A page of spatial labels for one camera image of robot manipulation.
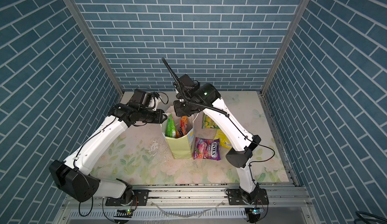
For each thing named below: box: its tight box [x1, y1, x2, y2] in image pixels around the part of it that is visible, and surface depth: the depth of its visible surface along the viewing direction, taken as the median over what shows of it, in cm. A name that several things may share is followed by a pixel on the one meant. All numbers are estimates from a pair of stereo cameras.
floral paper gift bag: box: [161, 105, 199, 160], surface depth 79 cm
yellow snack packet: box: [213, 128, 233, 150], surface depth 93 cm
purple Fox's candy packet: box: [192, 137, 222, 161], surface depth 88 cm
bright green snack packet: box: [165, 114, 176, 138], surface depth 79 cm
